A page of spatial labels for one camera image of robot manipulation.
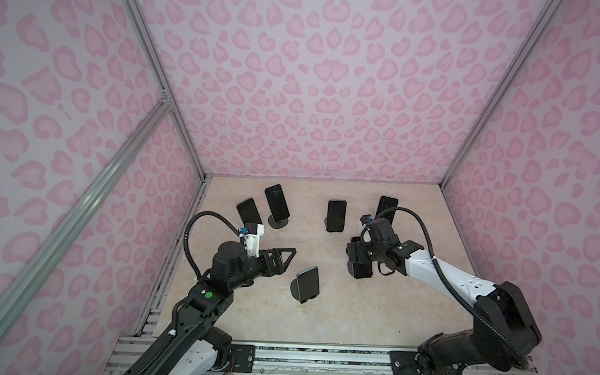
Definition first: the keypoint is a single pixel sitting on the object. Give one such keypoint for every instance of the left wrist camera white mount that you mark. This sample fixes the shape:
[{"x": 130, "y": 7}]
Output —
[{"x": 250, "y": 236}]

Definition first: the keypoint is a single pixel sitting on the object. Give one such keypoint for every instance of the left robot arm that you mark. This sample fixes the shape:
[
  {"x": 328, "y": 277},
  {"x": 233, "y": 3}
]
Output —
[{"x": 191, "y": 344}]

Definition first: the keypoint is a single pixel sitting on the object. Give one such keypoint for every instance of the aluminium frame post back right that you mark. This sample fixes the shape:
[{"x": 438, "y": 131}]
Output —
[{"x": 543, "y": 23}]

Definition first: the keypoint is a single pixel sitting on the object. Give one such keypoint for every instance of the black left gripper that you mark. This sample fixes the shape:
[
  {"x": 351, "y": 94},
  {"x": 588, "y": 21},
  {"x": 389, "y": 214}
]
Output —
[{"x": 279, "y": 267}]

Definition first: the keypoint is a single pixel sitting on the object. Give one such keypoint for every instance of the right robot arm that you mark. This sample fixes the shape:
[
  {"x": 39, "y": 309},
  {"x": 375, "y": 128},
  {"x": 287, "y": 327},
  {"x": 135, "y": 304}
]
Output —
[{"x": 503, "y": 333}]

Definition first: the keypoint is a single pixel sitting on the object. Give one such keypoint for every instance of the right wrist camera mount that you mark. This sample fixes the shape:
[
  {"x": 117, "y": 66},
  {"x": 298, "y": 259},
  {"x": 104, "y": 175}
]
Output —
[{"x": 365, "y": 219}]

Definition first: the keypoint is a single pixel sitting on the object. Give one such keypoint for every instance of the dark round stand back left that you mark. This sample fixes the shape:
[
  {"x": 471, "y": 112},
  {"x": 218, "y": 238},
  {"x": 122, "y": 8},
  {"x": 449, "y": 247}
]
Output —
[{"x": 277, "y": 224}]

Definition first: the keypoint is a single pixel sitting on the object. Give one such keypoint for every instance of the aluminium diagonal frame beam left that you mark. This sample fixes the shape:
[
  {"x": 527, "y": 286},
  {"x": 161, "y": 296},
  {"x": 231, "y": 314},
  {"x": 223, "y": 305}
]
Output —
[{"x": 26, "y": 285}]

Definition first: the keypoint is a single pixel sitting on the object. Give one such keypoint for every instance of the aluminium frame post back left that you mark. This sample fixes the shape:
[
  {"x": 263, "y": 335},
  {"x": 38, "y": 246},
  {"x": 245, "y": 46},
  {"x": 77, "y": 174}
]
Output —
[{"x": 137, "y": 20}]

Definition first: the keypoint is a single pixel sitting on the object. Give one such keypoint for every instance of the dark round front phone stand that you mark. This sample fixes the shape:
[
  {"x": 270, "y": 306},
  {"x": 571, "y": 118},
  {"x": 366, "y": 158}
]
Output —
[{"x": 294, "y": 287}]

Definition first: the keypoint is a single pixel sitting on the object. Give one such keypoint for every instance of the silver smartphone on round stand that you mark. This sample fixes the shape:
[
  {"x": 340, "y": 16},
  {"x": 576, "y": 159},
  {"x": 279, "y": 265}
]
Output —
[{"x": 277, "y": 203}]

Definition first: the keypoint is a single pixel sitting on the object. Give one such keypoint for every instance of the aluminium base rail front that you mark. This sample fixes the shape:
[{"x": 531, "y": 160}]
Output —
[{"x": 321, "y": 367}]

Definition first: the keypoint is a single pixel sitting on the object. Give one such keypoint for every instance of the blue-edged smartphone centre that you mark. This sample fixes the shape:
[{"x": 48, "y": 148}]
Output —
[{"x": 336, "y": 214}]

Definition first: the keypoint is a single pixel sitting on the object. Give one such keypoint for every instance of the aluminium frame post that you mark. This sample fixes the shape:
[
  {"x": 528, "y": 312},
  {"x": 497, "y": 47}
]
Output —
[
  {"x": 543, "y": 23},
  {"x": 137, "y": 20}
]

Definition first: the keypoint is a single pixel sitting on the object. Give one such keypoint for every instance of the green-edged smartphone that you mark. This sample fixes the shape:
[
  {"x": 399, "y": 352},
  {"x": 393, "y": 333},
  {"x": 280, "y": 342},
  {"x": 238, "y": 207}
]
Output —
[
  {"x": 385, "y": 204},
  {"x": 248, "y": 212}
]

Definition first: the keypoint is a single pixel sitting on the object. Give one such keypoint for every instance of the grey-edged smartphone front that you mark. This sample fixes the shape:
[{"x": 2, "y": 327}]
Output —
[{"x": 307, "y": 284}]

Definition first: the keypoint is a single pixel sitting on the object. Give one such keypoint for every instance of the pink-edged smartphone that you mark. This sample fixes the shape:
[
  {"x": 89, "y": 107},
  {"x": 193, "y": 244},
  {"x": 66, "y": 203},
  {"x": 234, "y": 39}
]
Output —
[{"x": 357, "y": 270}]

